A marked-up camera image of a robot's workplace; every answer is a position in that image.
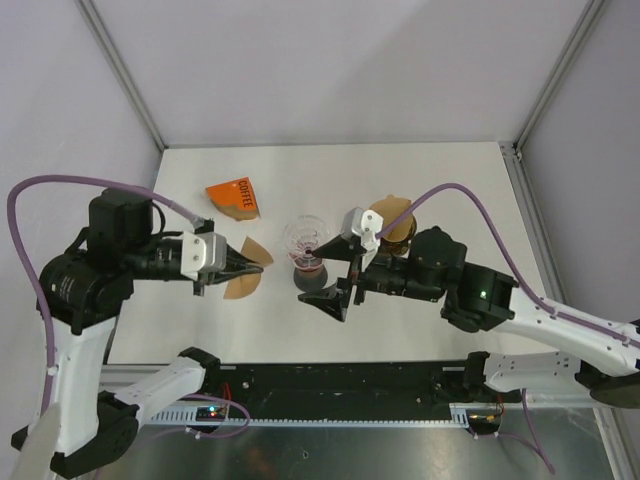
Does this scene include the black red carafe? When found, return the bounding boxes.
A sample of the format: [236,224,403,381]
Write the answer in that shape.
[293,264,328,293]

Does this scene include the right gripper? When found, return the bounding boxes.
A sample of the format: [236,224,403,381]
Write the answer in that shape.
[299,233,443,321]

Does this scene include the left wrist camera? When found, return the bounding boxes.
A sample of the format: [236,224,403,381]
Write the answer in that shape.
[180,231,227,281]

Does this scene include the brown paper coffee filter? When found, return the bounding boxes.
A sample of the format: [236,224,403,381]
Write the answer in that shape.
[370,195,415,238]

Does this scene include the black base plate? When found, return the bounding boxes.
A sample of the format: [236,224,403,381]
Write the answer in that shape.
[163,360,524,422]

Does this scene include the clear glass dripper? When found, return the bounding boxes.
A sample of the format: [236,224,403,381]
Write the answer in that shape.
[282,215,329,271]

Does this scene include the orange coffee filter box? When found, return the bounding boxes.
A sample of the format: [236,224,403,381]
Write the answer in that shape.
[205,177,260,221]

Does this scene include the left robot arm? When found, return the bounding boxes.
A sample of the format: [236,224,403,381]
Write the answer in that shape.
[37,188,263,479]

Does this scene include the grey cable duct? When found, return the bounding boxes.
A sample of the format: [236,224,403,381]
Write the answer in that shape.
[148,404,500,430]

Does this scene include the dark green dripper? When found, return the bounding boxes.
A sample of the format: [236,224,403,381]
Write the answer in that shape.
[381,219,417,256]

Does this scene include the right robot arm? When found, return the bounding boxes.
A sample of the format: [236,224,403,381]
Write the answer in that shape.
[298,227,639,409]

